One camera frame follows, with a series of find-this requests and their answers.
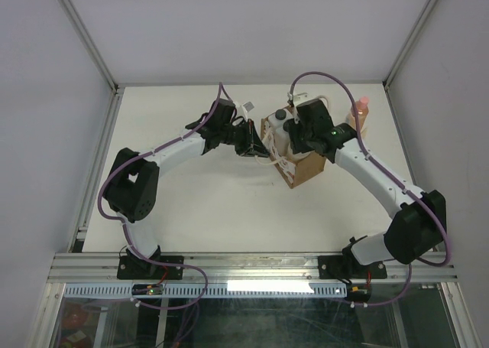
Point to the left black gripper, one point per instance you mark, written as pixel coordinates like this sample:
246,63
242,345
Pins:
252,144

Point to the white bottle grey cap front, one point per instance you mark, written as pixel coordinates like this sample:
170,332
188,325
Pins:
281,140

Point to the aluminium frame post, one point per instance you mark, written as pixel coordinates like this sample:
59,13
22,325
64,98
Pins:
86,39
414,35

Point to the white bottle grey cap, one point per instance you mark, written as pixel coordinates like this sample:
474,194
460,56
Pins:
281,140
278,118

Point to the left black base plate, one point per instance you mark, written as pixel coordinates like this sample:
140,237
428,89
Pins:
132,268

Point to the peach pink-capped bottle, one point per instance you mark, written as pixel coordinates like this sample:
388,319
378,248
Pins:
363,110

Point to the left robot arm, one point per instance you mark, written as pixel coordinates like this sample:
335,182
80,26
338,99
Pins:
130,191

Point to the black orange connector box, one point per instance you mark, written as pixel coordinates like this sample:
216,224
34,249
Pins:
358,293

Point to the small green-lit circuit board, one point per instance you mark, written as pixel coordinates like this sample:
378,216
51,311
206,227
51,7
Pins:
147,289

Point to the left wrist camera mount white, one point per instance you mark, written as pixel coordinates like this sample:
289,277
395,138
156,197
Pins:
243,109

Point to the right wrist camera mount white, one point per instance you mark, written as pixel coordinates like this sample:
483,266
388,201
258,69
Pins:
294,100

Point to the brown canvas bag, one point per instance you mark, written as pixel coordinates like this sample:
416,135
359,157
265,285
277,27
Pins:
293,173

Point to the white bottle grey cap rear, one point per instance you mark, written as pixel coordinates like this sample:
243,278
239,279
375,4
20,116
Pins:
278,118

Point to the left aluminium frame post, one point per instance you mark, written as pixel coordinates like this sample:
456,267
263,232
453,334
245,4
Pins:
86,39

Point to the right aluminium frame post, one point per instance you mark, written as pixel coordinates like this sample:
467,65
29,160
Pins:
414,35

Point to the cream wide-cap bottle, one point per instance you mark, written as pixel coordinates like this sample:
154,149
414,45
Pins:
290,156

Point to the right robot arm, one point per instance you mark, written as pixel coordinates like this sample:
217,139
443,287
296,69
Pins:
418,218

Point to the aluminium front rail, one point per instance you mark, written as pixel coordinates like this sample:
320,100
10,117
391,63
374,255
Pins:
220,267

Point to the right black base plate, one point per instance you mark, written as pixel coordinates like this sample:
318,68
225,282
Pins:
346,268

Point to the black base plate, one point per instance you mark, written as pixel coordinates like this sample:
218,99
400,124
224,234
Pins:
346,268
132,268

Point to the white slotted cable duct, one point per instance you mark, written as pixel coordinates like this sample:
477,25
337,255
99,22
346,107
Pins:
229,289

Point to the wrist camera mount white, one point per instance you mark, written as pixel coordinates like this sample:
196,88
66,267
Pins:
294,100
243,109

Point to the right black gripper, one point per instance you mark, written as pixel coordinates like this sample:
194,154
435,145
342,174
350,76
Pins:
293,127

